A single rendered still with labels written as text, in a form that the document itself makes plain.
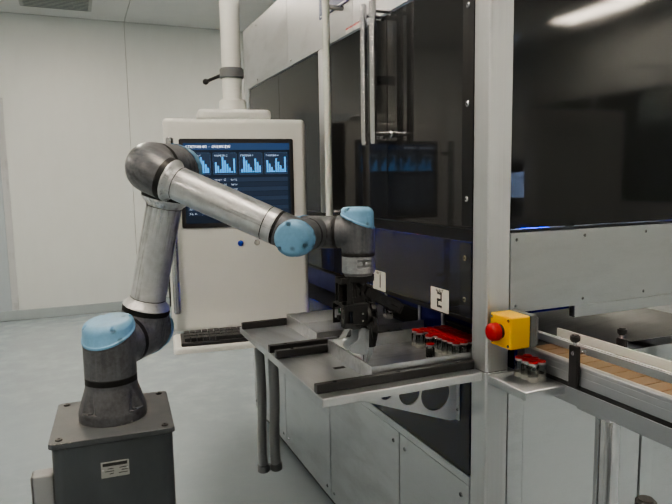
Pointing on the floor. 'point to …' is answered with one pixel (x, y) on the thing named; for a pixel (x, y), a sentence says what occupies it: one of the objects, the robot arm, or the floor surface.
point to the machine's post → (491, 241)
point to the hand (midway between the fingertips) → (367, 358)
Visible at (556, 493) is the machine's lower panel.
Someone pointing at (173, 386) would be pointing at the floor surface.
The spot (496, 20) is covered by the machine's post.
